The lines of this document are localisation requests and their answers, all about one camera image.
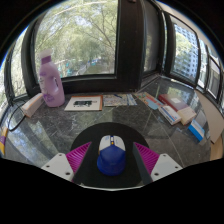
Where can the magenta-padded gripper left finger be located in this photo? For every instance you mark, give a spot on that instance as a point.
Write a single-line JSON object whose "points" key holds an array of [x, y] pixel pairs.
{"points": [[75, 158]]}

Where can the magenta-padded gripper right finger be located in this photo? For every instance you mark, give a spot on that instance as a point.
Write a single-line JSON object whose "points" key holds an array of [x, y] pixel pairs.
{"points": [[148, 158]]}

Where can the blue and white computer mouse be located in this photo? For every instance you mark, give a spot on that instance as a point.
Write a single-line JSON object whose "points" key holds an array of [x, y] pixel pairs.
{"points": [[111, 160]]}

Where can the round black mouse pad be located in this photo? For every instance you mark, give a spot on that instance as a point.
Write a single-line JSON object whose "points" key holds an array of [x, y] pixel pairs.
{"points": [[100, 128]]}

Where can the white box with blue stripe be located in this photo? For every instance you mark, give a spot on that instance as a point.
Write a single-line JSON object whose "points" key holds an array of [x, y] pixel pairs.
{"points": [[170, 115]]}

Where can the brown-framed white card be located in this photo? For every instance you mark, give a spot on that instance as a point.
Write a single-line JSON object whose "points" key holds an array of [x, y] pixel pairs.
{"points": [[83, 103]]}

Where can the blue and white box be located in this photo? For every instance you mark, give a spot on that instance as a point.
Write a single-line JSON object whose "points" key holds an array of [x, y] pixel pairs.
{"points": [[196, 130]]}

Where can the tan book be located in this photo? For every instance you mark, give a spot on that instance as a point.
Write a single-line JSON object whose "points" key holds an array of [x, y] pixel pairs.
{"points": [[187, 115]]}

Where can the colourful thin booklet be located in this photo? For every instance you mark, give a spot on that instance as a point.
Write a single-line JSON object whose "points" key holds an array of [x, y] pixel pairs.
{"points": [[148, 100]]}

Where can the red book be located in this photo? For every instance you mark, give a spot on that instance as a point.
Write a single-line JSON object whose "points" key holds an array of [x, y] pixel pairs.
{"points": [[173, 101]]}

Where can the patterned flat booklet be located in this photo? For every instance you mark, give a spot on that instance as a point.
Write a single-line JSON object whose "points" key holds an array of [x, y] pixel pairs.
{"points": [[116, 100]]}

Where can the white and orange carton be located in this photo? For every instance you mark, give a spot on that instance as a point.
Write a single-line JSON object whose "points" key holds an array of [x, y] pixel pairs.
{"points": [[33, 105]]}

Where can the purple detergent bottle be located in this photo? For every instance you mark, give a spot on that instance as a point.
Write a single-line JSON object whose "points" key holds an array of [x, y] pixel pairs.
{"points": [[50, 85]]}

